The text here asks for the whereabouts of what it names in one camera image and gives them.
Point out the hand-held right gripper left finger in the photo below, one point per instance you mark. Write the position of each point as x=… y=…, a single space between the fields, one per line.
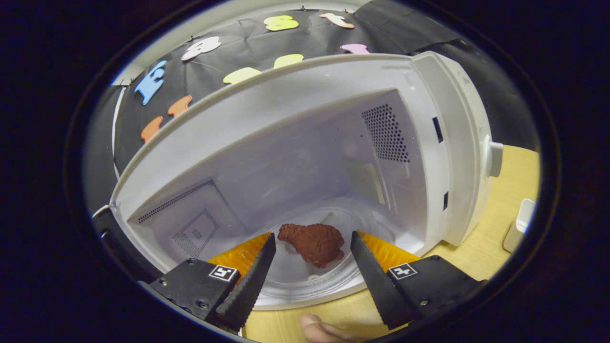
x=250 y=286

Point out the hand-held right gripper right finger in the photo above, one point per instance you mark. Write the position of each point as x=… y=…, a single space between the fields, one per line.
x=376 y=286

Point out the brown fried chicken drumstick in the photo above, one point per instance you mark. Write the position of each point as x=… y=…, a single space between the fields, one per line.
x=314 y=243

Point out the white microwave oven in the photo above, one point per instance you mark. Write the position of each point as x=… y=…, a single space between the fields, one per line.
x=295 y=143

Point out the white ribbed tray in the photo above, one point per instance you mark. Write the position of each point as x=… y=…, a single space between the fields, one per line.
x=519 y=224

